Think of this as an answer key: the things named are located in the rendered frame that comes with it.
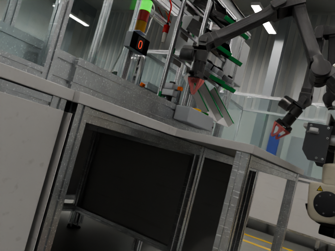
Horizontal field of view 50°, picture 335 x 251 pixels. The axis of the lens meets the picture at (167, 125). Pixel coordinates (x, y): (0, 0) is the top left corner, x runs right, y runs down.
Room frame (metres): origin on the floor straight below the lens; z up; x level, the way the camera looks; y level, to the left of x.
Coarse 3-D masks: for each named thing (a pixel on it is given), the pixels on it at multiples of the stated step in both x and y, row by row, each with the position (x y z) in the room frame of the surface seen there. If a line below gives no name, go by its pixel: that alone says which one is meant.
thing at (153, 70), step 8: (152, 56) 2.92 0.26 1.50; (160, 56) 2.87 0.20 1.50; (152, 64) 2.91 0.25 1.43; (160, 64) 2.86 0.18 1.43; (144, 72) 2.94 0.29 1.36; (152, 72) 2.90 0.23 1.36; (160, 72) 2.85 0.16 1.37; (168, 72) 2.80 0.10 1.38; (184, 72) 2.81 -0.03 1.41; (144, 80) 2.93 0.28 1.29; (152, 80) 2.88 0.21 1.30; (160, 80) 2.84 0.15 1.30; (168, 80) 2.79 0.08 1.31; (184, 80) 2.83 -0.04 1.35; (144, 88) 2.92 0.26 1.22; (152, 88) 2.87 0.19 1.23; (184, 88) 2.86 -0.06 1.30; (208, 88) 3.16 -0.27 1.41
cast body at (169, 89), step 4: (168, 84) 1.69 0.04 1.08; (172, 84) 1.67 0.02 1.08; (164, 88) 1.70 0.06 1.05; (168, 88) 1.68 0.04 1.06; (172, 88) 1.68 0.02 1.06; (176, 88) 1.70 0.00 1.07; (164, 92) 1.69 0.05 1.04; (168, 92) 1.68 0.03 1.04; (172, 92) 1.67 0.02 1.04; (176, 92) 1.69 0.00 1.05; (172, 96) 1.68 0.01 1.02
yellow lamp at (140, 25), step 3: (138, 21) 1.59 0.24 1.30; (141, 21) 1.59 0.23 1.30; (144, 21) 1.59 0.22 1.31; (138, 24) 1.59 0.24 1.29; (141, 24) 1.59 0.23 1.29; (144, 24) 1.59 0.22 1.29; (135, 27) 1.60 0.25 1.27; (138, 27) 1.59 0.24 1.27; (141, 27) 1.59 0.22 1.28; (144, 27) 1.60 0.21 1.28; (141, 30) 1.59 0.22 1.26; (144, 30) 1.60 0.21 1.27
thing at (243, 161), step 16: (240, 160) 1.22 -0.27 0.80; (256, 160) 1.29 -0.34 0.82; (240, 176) 1.21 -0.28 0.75; (288, 176) 1.74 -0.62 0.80; (240, 192) 1.21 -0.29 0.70; (288, 192) 1.91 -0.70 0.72; (224, 208) 1.22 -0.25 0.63; (288, 208) 1.90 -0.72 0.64; (224, 224) 1.22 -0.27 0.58; (224, 240) 1.21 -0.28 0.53
